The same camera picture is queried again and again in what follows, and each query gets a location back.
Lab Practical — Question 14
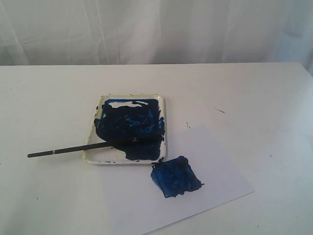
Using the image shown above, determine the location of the black paintbrush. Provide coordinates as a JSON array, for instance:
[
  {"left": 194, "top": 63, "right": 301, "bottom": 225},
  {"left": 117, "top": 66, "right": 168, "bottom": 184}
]
[{"left": 27, "top": 137, "right": 157, "bottom": 159}]

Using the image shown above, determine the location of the white paint tray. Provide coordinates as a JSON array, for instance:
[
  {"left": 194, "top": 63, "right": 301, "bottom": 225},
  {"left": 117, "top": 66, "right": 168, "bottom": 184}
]
[{"left": 83, "top": 94, "right": 167, "bottom": 165}]

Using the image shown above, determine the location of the white paper sheet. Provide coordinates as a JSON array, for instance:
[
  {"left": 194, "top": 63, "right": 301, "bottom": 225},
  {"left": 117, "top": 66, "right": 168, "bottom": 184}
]
[{"left": 99, "top": 126, "right": 254, "bottom": 235}]

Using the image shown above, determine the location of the white backdrop curtain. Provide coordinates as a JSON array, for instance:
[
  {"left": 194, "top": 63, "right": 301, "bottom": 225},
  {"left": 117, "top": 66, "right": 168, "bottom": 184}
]
[{"left": 0, "top": 0, "right": 313, "bottom": 65}]

